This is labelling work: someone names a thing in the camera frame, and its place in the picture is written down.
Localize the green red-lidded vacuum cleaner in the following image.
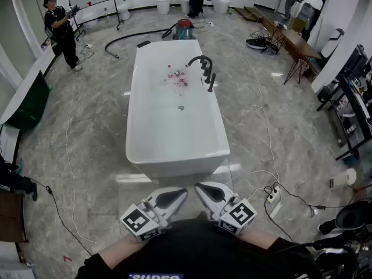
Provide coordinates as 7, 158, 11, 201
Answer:
173, 18, 197, 41

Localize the black round floor device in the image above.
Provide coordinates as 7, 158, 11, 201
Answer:
245, 37, 280, 55

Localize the person's right forearm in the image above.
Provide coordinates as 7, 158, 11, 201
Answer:
240, 228, 282, 252

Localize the curved green counter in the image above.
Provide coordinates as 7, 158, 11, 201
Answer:
0, 46, 56, 130

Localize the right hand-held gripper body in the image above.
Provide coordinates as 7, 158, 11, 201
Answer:
206, 193, 258, 235

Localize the long white floor cable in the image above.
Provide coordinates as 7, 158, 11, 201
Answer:
214, 29, 282, 187
64, 70, 106, 250

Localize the white power strip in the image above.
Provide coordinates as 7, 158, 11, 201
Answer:
269, 202, 283, 219
267, 184, 282, 205

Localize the thin black floor cable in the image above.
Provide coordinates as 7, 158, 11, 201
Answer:
28, 178, 94, 257

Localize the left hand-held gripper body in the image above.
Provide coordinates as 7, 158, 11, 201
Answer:
119, 196, 172, 243

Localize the wooden pallet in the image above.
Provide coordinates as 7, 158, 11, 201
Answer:
234, 6, 264, 23

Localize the white upright appliance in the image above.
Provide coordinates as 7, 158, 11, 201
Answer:
320, 27, 345, 58

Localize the black vacuum hose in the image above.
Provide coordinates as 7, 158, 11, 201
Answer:
104, 22, 178, 59

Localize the black curved faucet spout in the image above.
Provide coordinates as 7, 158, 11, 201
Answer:
188, 55, 214, 84

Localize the black power cable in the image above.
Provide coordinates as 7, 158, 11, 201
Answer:
263, 184, 349, 244

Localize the black round seat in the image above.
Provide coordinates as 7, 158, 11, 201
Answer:
334, 201, 370, 231

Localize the person's black shirt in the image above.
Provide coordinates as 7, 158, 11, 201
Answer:
74, 210, 323, 279

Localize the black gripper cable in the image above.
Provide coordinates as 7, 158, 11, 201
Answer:
273, 241, 320, 254

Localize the brown wooden cabinet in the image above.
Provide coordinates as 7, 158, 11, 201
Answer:
0, 189, 30, 243

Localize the black metal rack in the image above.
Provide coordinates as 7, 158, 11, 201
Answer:
316, 44, 372, 161

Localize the cluster of red-capped bottles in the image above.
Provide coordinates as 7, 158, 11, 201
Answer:
162, 64, 189, 97

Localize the cardboard box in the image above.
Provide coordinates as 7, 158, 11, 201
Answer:
287, 16, 306, 33

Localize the person's left forearm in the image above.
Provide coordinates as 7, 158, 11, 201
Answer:
98, 233, 152, 270

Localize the white bathtub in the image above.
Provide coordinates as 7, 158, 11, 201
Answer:
125, 38, 231, 178

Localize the wooden table with wire legs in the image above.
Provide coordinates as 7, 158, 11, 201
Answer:
260, 17, 323, 85

